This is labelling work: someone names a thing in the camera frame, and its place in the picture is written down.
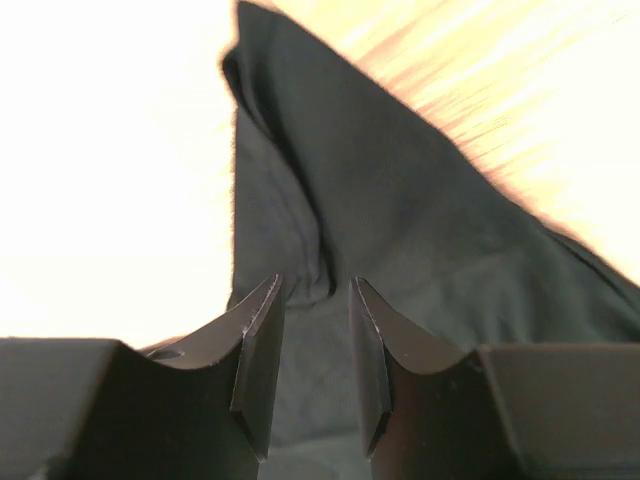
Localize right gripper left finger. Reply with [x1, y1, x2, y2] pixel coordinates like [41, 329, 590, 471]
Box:
[65, 275, 284, 479]

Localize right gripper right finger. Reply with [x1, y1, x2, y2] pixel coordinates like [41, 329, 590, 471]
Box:
[349, 278, 525, 479]

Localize black t shirt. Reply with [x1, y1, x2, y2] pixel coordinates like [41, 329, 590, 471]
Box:
[222, 1, 639, 479]

